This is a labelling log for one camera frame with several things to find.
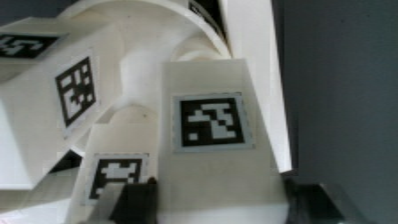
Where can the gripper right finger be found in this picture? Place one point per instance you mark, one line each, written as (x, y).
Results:
(319, 205)

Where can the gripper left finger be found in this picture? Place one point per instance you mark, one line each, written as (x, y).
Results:
(138, 203)

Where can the white stool leg with tag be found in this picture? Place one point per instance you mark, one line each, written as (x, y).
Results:
(60, 88)

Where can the white round stool seat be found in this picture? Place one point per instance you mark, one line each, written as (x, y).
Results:
(170, 33)

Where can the white front fence wall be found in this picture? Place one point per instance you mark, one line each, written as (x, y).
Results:
(39, 206)

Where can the white fence wall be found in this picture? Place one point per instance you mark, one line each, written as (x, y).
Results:
(39, 206)
(254, 42)

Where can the white right fence wall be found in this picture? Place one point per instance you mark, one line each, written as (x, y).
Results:
(254, 42)

